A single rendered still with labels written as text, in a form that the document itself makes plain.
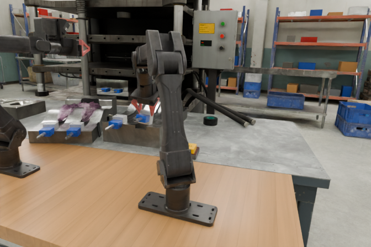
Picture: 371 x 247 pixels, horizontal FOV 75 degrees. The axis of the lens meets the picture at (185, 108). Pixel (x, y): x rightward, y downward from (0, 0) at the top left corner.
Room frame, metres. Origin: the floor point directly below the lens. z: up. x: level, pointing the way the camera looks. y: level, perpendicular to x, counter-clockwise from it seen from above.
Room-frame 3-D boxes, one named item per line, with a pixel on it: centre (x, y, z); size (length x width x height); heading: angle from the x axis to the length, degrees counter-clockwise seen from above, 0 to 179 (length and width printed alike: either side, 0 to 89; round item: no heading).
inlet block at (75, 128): (0.95, 0.46, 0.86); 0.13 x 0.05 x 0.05; 4
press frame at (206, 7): (2.66, 0.44, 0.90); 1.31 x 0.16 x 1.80; 77
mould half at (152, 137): (1.21, 0.17, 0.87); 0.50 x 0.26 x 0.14; 167
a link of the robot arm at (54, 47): (0.95, 0.52, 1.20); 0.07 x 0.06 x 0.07; 162
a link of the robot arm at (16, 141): (0.75, 0.58, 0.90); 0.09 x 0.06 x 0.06; 72
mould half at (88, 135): (1.21, 0.54, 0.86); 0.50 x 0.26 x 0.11; 4
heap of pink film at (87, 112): (1.21, 0.53, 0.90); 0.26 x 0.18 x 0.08; 4
